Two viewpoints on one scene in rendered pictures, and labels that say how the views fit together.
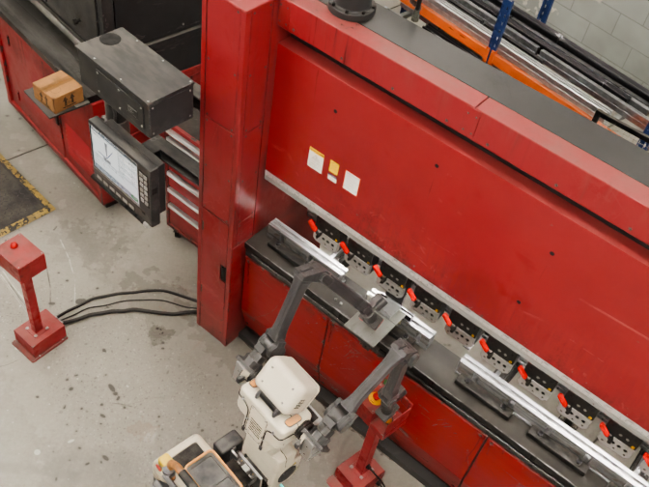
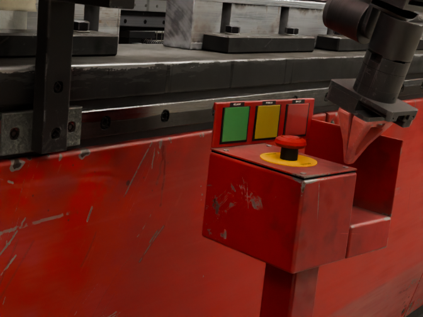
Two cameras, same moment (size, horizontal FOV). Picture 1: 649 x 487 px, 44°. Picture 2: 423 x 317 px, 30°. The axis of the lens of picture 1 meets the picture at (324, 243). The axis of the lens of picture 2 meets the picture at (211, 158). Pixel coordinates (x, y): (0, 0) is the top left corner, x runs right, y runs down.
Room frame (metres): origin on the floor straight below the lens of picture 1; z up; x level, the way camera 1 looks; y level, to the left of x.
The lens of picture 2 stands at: (2.10, 0.59, 0.98)
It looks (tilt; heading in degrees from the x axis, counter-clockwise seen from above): 12 degrees down; 274
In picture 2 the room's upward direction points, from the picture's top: 6 degrees clockwise
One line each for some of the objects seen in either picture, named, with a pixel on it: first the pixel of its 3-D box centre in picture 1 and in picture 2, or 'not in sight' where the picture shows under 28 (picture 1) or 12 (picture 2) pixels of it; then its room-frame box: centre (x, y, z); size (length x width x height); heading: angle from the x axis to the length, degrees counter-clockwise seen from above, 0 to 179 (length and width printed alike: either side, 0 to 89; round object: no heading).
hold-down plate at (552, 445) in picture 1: (557, 449); (358, 43); (1.91, -1.21, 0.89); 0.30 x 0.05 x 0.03; 58
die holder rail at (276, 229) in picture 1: (306, 251); not in sight; (2.77, 0.08, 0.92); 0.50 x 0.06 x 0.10; 58
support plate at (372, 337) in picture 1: (375, 320); not in sight; (2.36, -0.31, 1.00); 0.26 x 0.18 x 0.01; 148
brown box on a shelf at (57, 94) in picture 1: (55, 89); not in sight; (3.53, 1.69, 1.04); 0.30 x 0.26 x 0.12; 50
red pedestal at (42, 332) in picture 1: (30, 297); not in sight; (2.52, 1.53, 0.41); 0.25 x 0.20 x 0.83; 148
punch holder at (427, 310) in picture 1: (430, 300); not in sight; (2.39, -0.53, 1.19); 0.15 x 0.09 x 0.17; 58
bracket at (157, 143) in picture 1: (167, 168); not in sight; (2.93, 0.86, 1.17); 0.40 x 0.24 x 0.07; 58
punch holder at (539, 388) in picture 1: (541, 376); not in sight; (2.08, -1.05, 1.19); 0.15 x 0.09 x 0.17; 58
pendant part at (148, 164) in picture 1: (130, 169); not in sight; (2.63, 0.95, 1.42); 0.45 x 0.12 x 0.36; 54
